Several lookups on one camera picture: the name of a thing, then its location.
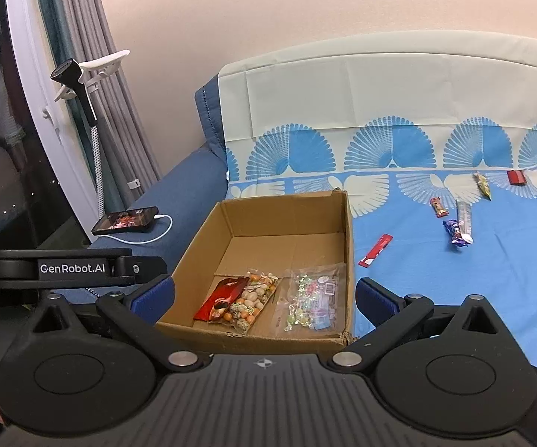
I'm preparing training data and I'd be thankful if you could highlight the black smartphone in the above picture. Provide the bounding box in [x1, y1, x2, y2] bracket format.
[91, 206, 160, 236]

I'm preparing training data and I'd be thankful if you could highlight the gooseneck phone holder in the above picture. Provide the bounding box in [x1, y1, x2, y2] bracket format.
[50, 49, 132, 224]

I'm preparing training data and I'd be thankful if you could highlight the clear mixed nut packet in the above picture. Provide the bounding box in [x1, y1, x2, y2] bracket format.
[222, 269, 282, 336]

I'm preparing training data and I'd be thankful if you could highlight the blue white printed blanket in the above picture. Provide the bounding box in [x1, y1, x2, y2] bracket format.
[219, 30, 537, 396]

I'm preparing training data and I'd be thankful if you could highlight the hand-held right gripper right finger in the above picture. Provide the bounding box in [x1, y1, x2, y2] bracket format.
[326, 278, 499, 374]

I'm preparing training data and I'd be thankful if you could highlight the silver snack packet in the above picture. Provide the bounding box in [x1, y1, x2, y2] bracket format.
[456, 199, 475, 245]

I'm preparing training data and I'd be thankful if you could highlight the red stick snack packet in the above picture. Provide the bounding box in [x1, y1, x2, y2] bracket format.
[358, 234, 394, 268]

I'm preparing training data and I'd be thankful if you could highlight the clear candy bag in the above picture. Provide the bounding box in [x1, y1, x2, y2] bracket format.
[268, 263, 347, 333]

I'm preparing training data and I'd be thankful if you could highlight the smartphone with white cable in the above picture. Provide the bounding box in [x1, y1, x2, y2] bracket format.
[98, 213, 175, 245]

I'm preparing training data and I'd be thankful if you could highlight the purple snack packet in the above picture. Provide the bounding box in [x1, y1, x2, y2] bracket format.
[443, 219, 468, 248]

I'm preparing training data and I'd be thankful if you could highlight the dark blue quilt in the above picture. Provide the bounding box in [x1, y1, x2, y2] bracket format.
[31, 73, 229, 308]

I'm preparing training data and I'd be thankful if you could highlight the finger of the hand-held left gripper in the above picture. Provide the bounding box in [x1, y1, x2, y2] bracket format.
[0, 248, 167, 290]

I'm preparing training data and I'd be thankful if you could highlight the red glossy snack packet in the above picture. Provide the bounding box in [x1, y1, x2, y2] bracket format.
[194, 277, 249, 323]

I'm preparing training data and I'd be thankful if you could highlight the yellow snack packet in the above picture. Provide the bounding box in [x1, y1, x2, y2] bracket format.
[473, 172, 493, 202]

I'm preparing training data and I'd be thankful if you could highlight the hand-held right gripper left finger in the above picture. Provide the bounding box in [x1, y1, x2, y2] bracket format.
[31, 276, 205, 374]

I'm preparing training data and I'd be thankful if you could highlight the white framed window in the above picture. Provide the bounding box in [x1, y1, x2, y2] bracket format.
[0, 0, 97, 252]

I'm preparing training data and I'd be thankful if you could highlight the brown cardboard box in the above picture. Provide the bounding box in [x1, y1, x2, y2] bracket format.
[155, 188, 358, 357]

